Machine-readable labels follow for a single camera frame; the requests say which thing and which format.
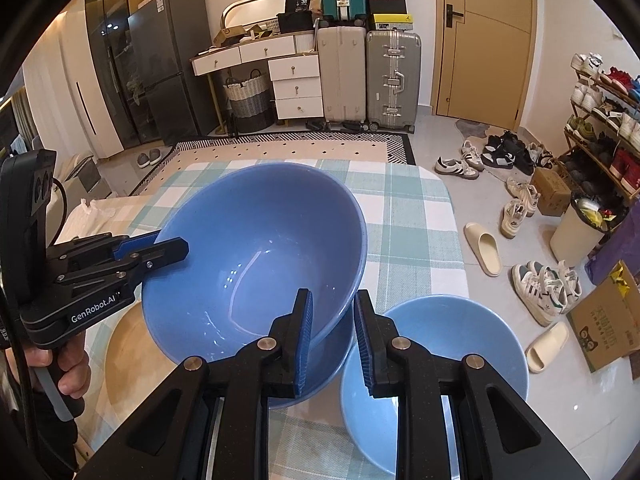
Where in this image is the white black striped sneaker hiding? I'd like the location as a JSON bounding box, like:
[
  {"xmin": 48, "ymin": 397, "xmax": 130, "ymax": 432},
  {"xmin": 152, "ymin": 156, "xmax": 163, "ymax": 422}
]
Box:
[
  {"xmin": 460, "ymin": 140, "xmax": 486, "ymax": 168},
  {"xmin": 434, "ymin": 156, "xmax": 482, "ymax": 181}
]

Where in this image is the yellow black shoe box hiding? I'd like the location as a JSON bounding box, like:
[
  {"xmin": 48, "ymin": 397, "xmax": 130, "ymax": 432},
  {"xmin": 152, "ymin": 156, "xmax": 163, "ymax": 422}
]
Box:
[{"xmin": 370, "ymin": 12, "xmax": 409, "ymax": 33}]

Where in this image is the grey sneaker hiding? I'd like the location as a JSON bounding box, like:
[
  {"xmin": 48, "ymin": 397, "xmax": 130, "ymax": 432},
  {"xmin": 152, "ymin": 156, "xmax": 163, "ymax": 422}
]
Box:
[{"xmin": 525, "ymin": 142, "xmax": 554, "ymax": 169}]

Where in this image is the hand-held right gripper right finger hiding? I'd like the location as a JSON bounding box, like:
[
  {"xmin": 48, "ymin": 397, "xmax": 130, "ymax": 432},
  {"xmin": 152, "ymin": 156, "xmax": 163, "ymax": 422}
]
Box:
[{"xmin": 352, "ymin": 289, "xmax": 591, "ymax": 480}]

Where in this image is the cream plate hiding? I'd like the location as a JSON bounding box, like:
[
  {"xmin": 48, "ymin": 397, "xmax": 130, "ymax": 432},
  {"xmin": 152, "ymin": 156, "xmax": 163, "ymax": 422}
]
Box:
[{"xmin": 102, "ymin": 305, "xmax": 201, "ymax": 426}]

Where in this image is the purple bag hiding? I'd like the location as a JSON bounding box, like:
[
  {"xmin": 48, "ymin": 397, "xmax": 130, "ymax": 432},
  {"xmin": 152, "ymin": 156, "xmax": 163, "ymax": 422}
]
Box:
[{"xmin": 585, "ymin": 210, "xmax": 640, "ymax": 286}]

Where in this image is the beige dotted mat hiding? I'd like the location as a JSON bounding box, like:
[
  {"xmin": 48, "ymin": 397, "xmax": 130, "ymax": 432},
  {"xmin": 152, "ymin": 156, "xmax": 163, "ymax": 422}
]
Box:
[{"xmin": 172, "ymin": 140, "xmax": 391, "ymax": 167}]

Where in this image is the black cable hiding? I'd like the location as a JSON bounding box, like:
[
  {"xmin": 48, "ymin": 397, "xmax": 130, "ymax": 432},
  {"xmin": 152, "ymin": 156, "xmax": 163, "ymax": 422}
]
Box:
[{"xmin": 0, "ymin": 178, "xmax": 69, "ymax": 466}]

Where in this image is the silver suitcase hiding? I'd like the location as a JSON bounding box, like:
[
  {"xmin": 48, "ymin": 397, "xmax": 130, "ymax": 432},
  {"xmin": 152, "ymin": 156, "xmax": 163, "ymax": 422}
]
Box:
[{"xmin": 365, "ymin": 30, "xmax": 422, "ymax": 134}]

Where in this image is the beige slide sandal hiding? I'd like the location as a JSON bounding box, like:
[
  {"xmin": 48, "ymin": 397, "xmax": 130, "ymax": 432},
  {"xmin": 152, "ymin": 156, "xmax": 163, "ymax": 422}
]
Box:
[
  {"xmin": 464, "ymin": 222, "xmax": 502, "ymax": 277},
  {"xmin": 525, "ymin": 322, "xmax": 571, "ymax": 374}
]

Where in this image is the printed cardboard box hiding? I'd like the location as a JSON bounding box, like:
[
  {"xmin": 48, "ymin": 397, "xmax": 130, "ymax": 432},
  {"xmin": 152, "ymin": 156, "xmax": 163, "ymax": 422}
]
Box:
[{"xmin": 566, "ymin": 260, "xmax": 640, "ymax": 373}]

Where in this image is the wooden door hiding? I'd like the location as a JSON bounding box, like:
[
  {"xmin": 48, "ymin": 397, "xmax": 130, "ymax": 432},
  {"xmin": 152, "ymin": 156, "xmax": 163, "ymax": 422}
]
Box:
[{"xmin": 435, "ymin": 0, "xmax": 537, "ymax": 133}]

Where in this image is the beige plaid tablecloth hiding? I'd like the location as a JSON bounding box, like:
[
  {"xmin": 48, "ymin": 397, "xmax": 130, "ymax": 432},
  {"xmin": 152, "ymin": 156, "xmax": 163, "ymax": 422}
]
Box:
[{"xmin": 54, "ymin": 195, "xmax": 168, "ymax": 261}]

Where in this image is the pile of assorted sneakers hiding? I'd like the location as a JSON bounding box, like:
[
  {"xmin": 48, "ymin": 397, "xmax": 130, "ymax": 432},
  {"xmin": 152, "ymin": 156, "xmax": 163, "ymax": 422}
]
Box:
[{"xmin": 564, "ymin": 51, "xmax": 640, "ymax": 196}]

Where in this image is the blue bowl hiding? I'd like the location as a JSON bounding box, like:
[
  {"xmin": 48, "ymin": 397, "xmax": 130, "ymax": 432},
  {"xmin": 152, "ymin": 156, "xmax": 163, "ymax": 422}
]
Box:
[
  {"xmin": 267, "ymin": 305, "xmax": 357, "ymax": 409},
  {"xmin": 340, "ymin": 294, "xmax": 530, "ymax": 477},
  {"xmin": 141, "ymin": 162, "xmax": 369, "ymax": 365}
]

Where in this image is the small cardboard box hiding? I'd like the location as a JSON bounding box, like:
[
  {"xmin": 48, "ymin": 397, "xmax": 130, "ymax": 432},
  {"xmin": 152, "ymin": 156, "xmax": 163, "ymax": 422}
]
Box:
[{"xmin": 530, "ymin": 166, "xmax": 573, "ymax": 217}]

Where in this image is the white wardrobe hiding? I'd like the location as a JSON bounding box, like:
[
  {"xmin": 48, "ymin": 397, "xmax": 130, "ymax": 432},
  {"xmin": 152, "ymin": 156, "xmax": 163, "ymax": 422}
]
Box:
[{"xmin": 22, "ymin": 10, "xmax": 124, "ymax": 161}]

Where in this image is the shoe rack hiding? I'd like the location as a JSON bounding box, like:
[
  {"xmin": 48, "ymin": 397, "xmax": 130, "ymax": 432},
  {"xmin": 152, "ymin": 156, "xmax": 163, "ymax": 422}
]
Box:
[{"xmin": 562, "ymin": 52, "xmax": 640, "ymax": 201}]

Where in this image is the cream white sneaker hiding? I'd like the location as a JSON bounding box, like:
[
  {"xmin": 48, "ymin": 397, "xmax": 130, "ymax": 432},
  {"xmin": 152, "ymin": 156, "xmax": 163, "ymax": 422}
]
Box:
[
  {"xmin": 506, "ymin": 176, "xmax": 540, "ymax": 216},
  {"xmin": 501, "ymin": 199, "xmax": 527, "ymax": 239}
]

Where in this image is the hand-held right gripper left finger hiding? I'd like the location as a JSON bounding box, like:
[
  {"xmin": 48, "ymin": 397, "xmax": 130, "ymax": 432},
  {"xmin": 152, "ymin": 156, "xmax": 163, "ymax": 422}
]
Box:
[{"xmin": 97, "ymin": 287, "xmax": 315, "ymax": 480}]

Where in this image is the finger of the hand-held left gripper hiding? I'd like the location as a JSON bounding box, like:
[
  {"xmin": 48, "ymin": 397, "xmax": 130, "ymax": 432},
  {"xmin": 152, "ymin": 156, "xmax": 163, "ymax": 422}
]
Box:
[
  {"xmin": 54, "ymin": 238, "xmax": 191, "ymax": 292},
  {"xmin": 47, "ymin": 231, "xmax": 162, "ymax": 272}
]

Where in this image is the dark glass cabinet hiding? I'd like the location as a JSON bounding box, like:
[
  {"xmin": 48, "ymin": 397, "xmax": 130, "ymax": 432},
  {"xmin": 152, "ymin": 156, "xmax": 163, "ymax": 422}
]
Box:
[{"xmin": 84, "ymin": 0, "xmax": 151, "ymax": 150}]

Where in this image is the person's left hand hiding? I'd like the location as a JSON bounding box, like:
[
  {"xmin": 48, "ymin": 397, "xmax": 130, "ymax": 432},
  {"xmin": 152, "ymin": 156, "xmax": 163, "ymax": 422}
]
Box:
[{"xmin": 24, "ymin": 335, "xmax": 89, "ymax": 397}]

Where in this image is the grey refrigerator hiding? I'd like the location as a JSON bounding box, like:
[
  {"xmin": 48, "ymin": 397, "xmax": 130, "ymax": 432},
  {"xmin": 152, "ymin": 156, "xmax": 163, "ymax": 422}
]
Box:
[{"xmin": 127, "ymin": 0, "xmax": 216, "ymax": 146}]

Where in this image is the white dressing table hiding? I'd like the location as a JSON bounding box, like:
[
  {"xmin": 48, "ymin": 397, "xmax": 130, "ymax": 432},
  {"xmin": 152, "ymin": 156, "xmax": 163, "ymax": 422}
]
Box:
[{"xmin": 190, "ymin": 32, "xmax": 325, "ymax": 136}]

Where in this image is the black bag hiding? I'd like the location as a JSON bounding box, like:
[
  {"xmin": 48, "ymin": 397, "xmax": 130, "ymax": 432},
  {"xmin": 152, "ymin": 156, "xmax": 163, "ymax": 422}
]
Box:
[{"xmin": 276, "ymin": 0, "xmax": 317, "ymax": 34}]

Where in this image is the woven laundry basket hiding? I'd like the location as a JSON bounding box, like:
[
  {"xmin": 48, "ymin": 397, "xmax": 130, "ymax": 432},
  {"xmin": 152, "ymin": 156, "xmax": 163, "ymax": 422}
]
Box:
[{"xmin": 222, "ymin": 70, "xmax": 276, "ymax": 133}]

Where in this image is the arched mirror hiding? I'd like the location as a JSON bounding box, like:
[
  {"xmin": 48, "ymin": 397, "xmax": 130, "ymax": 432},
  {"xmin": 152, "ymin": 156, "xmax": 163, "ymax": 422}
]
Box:
[{"xmin": 221, "ymin": 0, "xmax": 321, "ymax": 36}]

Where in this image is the grey floor mat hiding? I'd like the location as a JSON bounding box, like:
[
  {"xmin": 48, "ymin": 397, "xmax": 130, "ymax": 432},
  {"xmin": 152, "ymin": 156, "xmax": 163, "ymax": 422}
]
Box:
[{"xmin": 454, "ymin": 118, "xmax": 490, "ymax": 139}]

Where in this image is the white green sneaker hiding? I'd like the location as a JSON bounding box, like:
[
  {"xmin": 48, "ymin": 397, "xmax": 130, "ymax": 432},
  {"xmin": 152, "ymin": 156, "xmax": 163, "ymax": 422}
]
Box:
[
  {"xmin": 530, "ymin": 260, "xmax": 583, "ymax": 313},
  {"xmin": 510, "ymin": 262, "xmax": 563, "ymax": 327}
]

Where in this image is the white trash bin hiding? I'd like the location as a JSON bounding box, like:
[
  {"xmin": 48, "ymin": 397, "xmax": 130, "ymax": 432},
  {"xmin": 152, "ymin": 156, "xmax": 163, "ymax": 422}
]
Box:
[{"xmin": 550, "ymin": 191, "xmax": 628, "ymax": 268}]

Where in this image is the beige suitcase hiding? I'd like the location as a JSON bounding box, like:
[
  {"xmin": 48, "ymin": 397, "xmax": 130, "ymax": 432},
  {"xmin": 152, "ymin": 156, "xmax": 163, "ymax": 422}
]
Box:
[{"xmin": 316, "ymin": 25, "xmax": 368, "ymax": 131}]

